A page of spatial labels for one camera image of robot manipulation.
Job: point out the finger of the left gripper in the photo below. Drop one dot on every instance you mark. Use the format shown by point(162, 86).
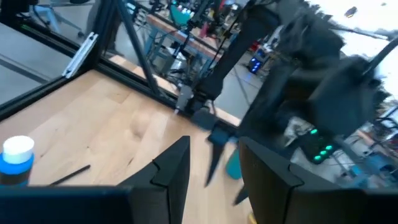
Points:
point(239, 196)
point(216, 161)

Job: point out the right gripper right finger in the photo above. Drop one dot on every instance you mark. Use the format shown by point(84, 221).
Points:
point(311, 205)

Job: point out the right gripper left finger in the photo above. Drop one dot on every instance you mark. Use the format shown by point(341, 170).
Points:
point(93, 205)

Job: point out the small blue paint bottle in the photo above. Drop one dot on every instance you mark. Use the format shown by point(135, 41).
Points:
point(15, 161)

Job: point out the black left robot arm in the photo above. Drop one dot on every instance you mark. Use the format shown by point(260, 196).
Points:
point(311, 77)

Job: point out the teal green plastic cup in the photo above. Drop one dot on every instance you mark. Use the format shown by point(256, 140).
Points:
point(234, 165)

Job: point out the black device green lights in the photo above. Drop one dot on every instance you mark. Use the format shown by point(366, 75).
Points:
point(317, 146)

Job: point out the black device blue lights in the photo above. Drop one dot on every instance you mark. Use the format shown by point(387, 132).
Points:
point(256, 62)

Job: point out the blue legged workbench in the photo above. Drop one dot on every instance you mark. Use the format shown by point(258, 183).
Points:
point(183, 37)

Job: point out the silver metal frame bracket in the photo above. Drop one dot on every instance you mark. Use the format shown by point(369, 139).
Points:
point(81, 54)

